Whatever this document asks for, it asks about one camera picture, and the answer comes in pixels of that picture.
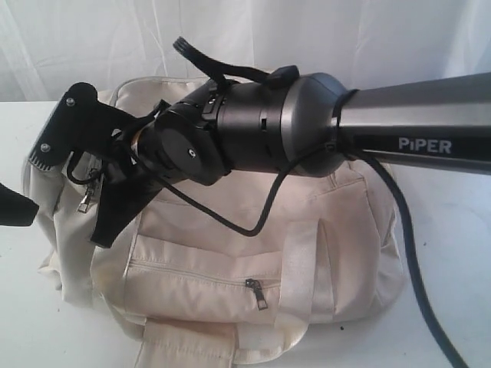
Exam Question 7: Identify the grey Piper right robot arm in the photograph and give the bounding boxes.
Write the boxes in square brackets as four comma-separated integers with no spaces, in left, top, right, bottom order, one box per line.
[91,73,490,248]

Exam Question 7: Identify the white backdrop curtain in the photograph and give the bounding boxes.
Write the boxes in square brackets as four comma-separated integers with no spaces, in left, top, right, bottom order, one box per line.
[1,1,490,101]

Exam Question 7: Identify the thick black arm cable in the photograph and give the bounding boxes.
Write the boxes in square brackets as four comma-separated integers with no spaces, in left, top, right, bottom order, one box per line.
[333,90,471,368]

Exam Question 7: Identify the cream duffel bag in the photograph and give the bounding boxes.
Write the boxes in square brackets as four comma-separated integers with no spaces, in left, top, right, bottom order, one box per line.
[23,77,404,367]

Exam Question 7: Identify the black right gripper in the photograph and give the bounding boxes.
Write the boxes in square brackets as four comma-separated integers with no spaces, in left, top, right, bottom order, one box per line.
[91,130,169,248]

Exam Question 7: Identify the thin black camera cable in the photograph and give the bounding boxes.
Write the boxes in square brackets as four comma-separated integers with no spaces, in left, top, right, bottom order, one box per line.
[64,114,331,238]

